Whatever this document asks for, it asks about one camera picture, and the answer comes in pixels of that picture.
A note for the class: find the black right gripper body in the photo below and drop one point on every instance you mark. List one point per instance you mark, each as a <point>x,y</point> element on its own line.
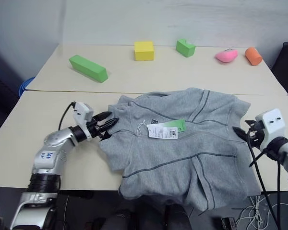
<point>256,134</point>

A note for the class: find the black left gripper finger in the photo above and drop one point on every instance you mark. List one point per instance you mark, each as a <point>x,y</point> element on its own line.
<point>109,123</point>
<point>104,115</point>

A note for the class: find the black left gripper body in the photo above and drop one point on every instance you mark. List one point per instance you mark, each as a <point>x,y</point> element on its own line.
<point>96,127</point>

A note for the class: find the gray zip jacket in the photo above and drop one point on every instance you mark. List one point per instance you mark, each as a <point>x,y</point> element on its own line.
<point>170,163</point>

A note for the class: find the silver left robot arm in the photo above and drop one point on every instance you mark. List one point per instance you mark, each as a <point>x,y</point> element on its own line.
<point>50,157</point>

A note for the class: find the long green foam block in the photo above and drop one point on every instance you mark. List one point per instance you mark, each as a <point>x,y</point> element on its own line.
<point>87,67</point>

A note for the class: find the white and green hang tag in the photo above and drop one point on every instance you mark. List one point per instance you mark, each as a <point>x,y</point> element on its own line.
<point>163,131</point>

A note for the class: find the black chair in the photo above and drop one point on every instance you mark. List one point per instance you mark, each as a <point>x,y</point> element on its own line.
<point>286,69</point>

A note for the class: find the orange foam cylinder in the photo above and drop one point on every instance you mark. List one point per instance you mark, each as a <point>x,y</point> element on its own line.
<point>253,56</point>

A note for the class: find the pink foam piece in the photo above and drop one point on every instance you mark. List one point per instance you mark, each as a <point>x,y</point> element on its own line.
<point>225,56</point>

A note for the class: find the yellow foam cube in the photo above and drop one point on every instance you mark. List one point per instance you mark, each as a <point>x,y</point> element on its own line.
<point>144,51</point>

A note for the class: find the blue bucket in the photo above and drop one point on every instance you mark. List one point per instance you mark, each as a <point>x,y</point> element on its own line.
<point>24,86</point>

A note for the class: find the black power strip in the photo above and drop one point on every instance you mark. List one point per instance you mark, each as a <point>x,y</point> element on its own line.
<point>229,223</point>

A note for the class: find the notched green foam block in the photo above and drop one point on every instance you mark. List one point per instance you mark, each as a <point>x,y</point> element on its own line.
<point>184,49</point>

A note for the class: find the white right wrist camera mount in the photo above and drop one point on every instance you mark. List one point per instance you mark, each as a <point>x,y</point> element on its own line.
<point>272,127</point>

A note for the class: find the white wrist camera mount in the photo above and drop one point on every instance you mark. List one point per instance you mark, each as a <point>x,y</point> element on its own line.
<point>272,127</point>
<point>83,111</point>

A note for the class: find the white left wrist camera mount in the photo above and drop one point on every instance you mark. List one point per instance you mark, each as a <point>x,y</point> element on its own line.
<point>83,111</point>

